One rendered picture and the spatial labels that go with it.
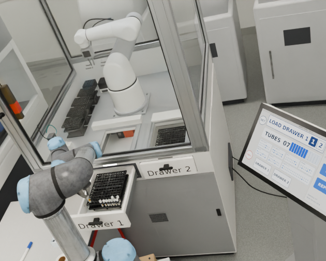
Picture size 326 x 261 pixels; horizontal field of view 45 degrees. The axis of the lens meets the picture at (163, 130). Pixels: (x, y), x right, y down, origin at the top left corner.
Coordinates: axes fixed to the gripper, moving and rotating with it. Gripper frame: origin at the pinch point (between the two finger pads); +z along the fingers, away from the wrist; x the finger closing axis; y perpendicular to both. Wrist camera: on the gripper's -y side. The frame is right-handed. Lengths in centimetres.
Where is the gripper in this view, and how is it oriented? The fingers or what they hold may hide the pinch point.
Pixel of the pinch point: (87, 195)
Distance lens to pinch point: 201.6
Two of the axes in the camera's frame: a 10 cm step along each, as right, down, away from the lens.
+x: -6.3, 6.0, -4.9
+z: 2.7, 7.7, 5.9
